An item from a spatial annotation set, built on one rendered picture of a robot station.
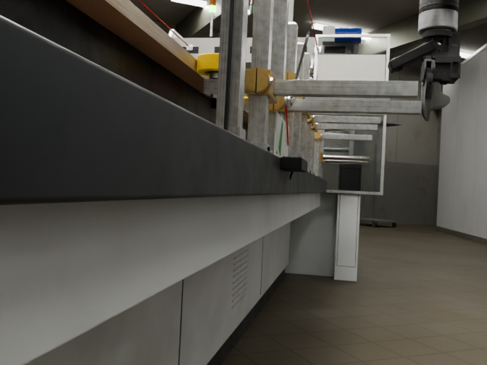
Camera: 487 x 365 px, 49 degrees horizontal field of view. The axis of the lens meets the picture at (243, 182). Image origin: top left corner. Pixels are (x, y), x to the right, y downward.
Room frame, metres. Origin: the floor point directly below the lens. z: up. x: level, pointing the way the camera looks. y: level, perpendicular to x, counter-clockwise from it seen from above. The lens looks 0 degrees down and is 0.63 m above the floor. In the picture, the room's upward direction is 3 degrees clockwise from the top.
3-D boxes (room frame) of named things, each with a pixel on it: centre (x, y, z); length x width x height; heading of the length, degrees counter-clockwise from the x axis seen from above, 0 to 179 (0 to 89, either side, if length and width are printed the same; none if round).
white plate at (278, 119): (1.28, -0.09, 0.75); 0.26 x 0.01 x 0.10; 169
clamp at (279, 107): (1.34, -0.07, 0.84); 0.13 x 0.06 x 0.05; 169
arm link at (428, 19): (1.28, -0.45, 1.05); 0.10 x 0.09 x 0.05; 169
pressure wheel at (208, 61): (1.13, 0.07, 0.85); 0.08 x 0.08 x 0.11
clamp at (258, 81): (1.09, -0.03, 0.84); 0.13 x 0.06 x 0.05; 169
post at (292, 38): (1.56, -0.12, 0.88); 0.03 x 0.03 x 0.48; 79
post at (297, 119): (1.81, -0.17, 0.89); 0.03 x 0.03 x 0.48; 79
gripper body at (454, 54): (1.28, -0.46, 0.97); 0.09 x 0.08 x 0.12; 79
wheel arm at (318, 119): (2.33, -0.33, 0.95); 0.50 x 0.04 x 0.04; 79
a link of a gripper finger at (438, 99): (1.27, -0.45, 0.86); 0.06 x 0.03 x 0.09; 79
